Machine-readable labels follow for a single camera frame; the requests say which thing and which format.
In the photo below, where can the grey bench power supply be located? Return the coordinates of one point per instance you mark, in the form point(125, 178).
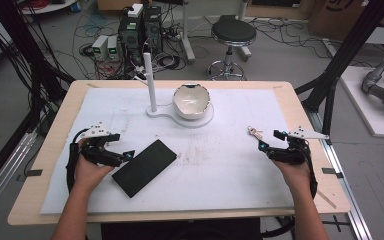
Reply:
point(99, 46)
point(113, 46)

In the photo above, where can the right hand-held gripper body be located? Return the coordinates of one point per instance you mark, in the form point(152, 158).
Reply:
point(291, 154)

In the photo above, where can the black computer tower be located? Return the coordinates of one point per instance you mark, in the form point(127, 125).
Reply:
point(130, 36)
point(152, 28)

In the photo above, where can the black tape strip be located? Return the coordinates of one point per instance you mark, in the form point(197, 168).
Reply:
point(331, 171)
point(34, 173)

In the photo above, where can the brown cardboard box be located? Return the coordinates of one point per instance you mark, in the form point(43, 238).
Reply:
point(343, 16)

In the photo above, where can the white floor platform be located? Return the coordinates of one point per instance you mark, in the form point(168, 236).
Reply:
point(363, 110)

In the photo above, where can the person's right hand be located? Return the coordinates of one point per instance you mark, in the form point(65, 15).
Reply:
point(295, 178)

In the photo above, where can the white eggshell-shaped bowl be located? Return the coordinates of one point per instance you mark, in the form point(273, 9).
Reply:
point(191, 101)

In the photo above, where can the white foam mat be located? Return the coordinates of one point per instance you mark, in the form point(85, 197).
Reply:
point(213, 173)

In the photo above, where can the flat black rectangular box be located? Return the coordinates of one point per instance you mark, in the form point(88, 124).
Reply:
point(145, 168)

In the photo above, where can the person's left hand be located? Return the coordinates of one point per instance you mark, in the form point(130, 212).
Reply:
point(88, 173)

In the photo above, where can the white stand with pole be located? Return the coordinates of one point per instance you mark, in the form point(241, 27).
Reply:
point(151, 90)

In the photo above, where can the white table leg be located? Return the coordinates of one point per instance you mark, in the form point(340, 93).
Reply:
point(186, 36)

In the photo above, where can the black round stool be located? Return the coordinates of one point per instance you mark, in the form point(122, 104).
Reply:
point(233, 33)

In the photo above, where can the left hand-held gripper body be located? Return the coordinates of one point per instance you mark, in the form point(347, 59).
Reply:
point(96, 151)

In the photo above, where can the aluminium frame rail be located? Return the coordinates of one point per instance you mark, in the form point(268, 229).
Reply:
point(3, 180)
point(343, 186)

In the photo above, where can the white box with black plug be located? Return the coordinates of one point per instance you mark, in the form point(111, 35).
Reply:
point(135, 10)

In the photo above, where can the person's dark clothing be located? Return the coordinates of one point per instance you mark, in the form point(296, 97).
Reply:
point(180, 230)

